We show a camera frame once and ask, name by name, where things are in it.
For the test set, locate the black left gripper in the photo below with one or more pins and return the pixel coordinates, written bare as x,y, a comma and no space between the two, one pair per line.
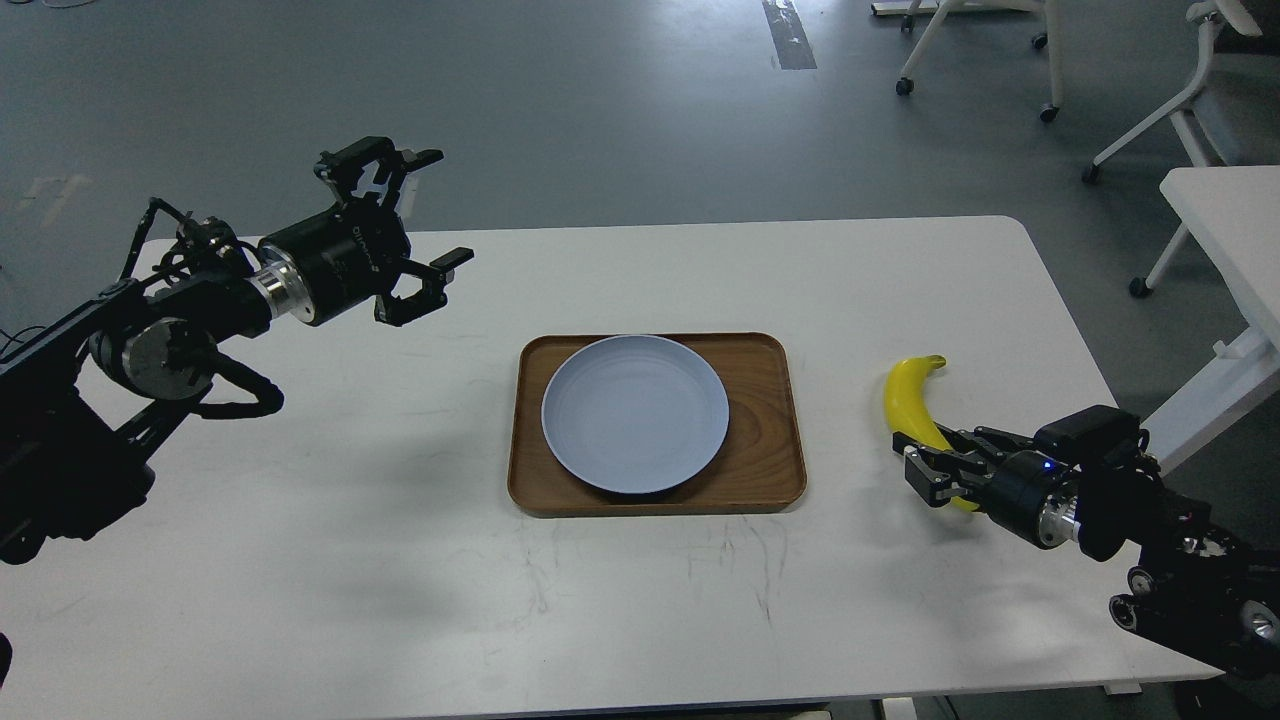
324,265

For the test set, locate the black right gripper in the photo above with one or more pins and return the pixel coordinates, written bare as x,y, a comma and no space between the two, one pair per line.
1029,494

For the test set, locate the yellow banana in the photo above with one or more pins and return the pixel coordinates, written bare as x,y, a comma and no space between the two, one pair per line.
905,400

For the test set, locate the light blue plate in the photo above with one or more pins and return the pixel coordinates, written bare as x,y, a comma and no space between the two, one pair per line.
635,414

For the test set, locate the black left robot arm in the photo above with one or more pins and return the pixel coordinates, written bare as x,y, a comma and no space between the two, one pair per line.
91,397

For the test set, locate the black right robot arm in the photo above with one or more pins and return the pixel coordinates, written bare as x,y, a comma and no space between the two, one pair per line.
1087,479

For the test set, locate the brown wooden tray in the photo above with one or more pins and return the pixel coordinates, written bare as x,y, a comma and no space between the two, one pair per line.
760,467

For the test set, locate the white rolling chair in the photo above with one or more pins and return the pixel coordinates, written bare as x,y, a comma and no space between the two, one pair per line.
948,37

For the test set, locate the white grey office chair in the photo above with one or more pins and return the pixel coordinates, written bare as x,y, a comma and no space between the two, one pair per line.
1228,110

